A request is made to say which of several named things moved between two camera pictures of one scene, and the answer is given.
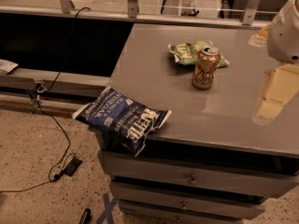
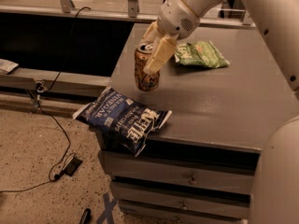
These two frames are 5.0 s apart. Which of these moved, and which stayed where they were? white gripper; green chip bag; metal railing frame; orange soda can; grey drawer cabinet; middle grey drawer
Moved: orange soda can; white gripper
Stayed: metal railing frame; grey drawer cabinet; green chip bag; middle grey drawer
